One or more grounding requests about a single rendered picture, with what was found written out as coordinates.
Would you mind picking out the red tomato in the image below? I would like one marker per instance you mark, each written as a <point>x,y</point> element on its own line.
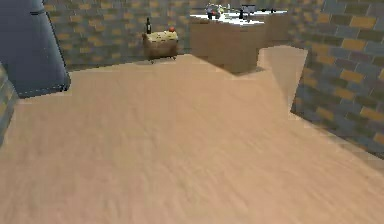
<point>172,29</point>

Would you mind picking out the brown kitchen counter cabinet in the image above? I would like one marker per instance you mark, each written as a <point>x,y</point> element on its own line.
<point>230,43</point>

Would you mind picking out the black pepper shaker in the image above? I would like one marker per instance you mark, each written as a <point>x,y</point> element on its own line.
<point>241,14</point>

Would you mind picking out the dark toaster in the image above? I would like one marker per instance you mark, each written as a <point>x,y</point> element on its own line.
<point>248,8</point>

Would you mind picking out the small brown wooden cart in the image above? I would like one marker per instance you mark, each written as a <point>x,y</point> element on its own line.
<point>160,45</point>

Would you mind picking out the dark grey fridge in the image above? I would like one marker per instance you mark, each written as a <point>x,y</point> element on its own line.
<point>30,46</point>

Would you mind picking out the dark wine bottle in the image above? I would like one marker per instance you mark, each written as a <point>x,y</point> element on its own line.
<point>148,26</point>

